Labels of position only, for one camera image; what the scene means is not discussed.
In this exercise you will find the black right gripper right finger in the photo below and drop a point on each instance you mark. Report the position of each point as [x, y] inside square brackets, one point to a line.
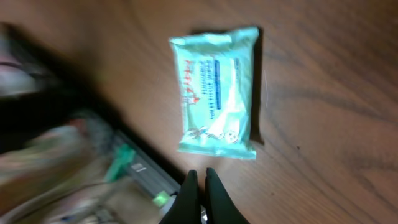
[220, 208]

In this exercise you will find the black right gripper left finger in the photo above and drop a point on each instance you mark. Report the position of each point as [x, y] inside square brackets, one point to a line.
[186, 208]

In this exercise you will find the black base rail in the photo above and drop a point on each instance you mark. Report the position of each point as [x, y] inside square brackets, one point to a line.
[130, 161]

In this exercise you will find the teal wipes packet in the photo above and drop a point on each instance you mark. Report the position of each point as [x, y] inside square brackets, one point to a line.
[215, 74]

